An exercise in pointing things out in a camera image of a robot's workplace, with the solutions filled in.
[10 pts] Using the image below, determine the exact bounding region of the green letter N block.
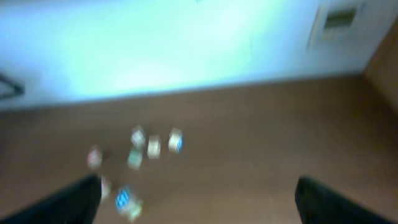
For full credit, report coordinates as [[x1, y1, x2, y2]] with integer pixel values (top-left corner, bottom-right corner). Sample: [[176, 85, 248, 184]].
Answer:
[[127, 148, 142, 170]]

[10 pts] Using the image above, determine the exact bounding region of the plain wooden block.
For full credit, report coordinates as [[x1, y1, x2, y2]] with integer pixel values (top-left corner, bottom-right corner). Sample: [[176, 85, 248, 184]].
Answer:
[[168, 128, 183, 153]]

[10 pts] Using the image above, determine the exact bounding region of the red letter Y block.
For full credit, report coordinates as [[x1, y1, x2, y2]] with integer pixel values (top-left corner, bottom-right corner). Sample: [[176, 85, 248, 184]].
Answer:
[[87, 146, 103, 170]]

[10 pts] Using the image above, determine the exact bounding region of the green letter V block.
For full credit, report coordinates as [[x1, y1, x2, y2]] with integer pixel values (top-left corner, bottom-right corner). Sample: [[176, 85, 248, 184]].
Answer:
[[131, 125, 146, 149]]

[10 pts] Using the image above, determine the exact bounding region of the blue number 5 block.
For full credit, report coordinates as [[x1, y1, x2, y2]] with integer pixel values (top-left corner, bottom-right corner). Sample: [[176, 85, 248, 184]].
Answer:
[[115, 187, 131, 214]]

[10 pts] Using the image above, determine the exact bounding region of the red letter I block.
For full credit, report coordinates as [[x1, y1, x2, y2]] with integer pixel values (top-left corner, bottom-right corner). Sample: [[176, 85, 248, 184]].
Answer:
[[101, 175, 111, 201]]

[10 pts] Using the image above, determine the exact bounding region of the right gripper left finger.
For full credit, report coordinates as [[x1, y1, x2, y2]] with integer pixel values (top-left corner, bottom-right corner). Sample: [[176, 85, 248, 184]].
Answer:
[[1, 174, 102, 224]]

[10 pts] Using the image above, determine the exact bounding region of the letter K wooden block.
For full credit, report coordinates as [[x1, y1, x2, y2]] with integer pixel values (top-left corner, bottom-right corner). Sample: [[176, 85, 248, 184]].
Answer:
[[147, 135, 161, 159]]

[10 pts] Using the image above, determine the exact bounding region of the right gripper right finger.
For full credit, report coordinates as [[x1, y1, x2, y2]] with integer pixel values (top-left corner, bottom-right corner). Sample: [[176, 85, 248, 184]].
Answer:
[[295, 176, 394, 224]]

